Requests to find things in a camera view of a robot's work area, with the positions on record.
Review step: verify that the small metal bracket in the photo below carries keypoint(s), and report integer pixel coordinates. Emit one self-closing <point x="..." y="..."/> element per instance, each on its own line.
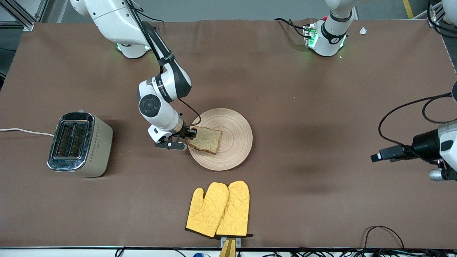
<point x="238" y="242"/>

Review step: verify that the aluminium frame profile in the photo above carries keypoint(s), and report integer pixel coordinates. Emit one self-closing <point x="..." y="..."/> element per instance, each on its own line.
<point x="25" y="21"/>
<point x="433" y="14"/>

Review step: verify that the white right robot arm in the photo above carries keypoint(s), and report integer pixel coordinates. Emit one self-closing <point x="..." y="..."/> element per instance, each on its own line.
<point x="160" y="107"/>

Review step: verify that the brown table cover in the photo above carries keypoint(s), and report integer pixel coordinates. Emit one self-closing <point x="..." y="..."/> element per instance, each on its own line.
<point x="285" y="89"/>

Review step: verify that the round wooden plate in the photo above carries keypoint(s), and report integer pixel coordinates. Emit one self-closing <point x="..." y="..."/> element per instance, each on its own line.
<point x="232" y="135"/>

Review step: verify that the cream chrome two-slot toaster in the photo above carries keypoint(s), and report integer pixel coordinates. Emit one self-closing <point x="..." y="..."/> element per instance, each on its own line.
<point x="93" y="150"/>

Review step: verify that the yellow quilted oven mitt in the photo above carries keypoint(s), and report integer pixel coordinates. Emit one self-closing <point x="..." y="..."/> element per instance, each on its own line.
<point x="235" y="210"/>
<point x="207" y="210"/>

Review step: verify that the brown bread slice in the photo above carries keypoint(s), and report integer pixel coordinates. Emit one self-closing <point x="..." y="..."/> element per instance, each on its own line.
<point x="207" y="140"/>

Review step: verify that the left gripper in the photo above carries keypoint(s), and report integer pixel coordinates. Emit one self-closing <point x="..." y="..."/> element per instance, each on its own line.
<point x="422" y="143"/>

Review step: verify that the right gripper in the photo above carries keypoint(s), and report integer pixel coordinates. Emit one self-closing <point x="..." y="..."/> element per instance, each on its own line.
<point x="184" y="131"/>

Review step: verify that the yellow wooden stand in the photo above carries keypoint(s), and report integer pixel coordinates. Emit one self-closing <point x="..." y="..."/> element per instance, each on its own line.
<point x="228" y="250"/>

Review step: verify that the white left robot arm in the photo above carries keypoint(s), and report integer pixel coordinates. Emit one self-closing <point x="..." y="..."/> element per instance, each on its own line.
<point x="328" y="43"/>

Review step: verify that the small white paper scrap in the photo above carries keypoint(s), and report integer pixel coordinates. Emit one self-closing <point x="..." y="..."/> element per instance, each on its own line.
<point x="363" y="30"/>

